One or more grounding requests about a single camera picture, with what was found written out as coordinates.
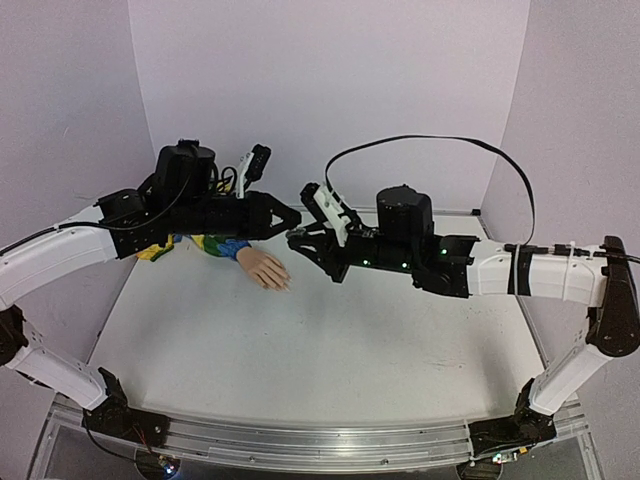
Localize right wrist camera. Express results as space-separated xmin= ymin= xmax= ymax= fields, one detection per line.
xmin=300 ymin=182 xmax=361 ymax=247

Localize black right camera cable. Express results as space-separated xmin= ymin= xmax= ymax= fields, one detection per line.
xmin=324 ymin=134 xmax=537 ymax=249

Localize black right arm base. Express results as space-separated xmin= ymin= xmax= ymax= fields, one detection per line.
xmin=469 ymin=379 xmax=557 ymax=460

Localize aluminium front rail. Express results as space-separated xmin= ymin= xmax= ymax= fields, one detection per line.
xmin=29 ymin=396 xmax=602 ymax=479

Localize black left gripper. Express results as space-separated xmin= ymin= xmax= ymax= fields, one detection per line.
xmin=171 ymin=190 xmax=306 ymax=241

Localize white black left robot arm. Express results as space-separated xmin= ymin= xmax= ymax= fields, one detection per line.
xmin=1 ymin=139 xmax=301 ymax=437

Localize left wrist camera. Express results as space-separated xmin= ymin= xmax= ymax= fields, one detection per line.
xmin=235 ymin=144 xmax=272 ymax=199

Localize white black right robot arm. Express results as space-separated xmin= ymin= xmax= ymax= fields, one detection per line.
xmin=286 ymin=183 xmax=639 ymax=416

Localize mannequin hand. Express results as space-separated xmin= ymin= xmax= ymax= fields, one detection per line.
xmin=236 ymin=247 xmax=291 ymax=291

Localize glitter nail polish bottle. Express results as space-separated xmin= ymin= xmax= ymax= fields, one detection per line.
xmin=286 ymin=227 xmax=306 ymax=239

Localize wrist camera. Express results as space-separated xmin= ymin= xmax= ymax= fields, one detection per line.
xmin=235 ymin=144 xmax=272 ymax=199
xmin=300 ymin=182 xmax=361 ymax=247

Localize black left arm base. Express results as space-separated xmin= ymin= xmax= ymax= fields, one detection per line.
xmin=82 ymin=367 xmax=170 ymax=447

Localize rainbow colored sleeve cloth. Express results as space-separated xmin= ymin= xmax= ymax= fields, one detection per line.
xmin=136 ymin=234 xmax=251 ymax=262

